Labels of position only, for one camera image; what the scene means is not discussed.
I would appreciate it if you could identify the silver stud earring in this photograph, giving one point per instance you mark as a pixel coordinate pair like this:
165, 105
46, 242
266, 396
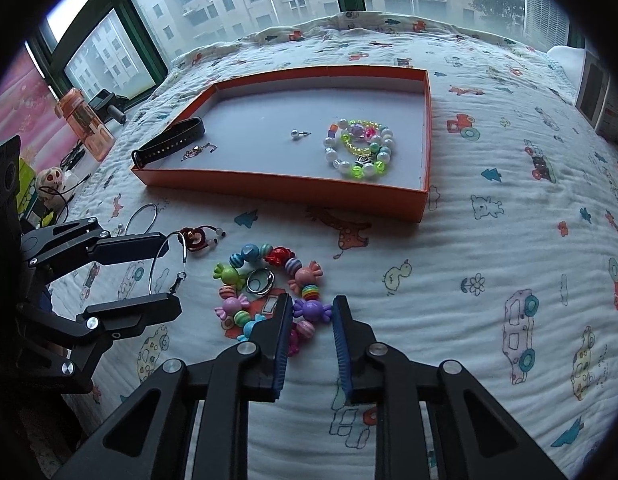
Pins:
294, 134

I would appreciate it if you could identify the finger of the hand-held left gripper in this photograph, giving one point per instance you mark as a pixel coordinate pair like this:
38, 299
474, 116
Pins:
139, 312
134, 248

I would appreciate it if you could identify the green patterned box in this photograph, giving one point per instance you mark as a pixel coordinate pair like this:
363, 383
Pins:
24, 175

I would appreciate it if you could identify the white plush toy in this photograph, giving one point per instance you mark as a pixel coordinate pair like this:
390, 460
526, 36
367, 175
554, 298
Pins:
51, 180

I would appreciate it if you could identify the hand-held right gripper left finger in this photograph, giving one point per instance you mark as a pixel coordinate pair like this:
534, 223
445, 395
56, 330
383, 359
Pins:
281, 350

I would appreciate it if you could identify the white cardboard box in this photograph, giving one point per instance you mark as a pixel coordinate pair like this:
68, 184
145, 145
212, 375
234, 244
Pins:
591, 90

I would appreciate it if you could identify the pink printed curtain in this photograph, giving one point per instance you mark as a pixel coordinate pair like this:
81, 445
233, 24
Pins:
19, 105

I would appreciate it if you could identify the silver bangle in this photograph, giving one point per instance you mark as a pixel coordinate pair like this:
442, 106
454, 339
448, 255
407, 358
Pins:
179, 277

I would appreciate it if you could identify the white louvre grille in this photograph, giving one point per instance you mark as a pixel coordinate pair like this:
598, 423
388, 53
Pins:
546, 10

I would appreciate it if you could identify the printed white blanket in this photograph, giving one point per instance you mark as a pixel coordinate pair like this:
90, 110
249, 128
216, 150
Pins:
489, 185

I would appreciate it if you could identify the black watch band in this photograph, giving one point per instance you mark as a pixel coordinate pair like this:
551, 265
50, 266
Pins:
169, 142

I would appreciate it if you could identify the yellow green gadget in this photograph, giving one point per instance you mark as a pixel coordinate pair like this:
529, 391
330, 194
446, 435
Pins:
48, 217

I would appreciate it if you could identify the orange cardboard tray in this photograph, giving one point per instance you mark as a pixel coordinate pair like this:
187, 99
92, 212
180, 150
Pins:
269, 160

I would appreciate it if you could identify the orange water bottle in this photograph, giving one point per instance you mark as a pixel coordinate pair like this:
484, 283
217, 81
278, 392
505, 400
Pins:
86, 130

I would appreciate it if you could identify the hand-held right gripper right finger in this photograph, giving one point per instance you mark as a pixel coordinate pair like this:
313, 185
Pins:
341, 350

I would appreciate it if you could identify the dark green window frame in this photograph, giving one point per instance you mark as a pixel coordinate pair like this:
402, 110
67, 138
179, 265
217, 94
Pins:
145, 45

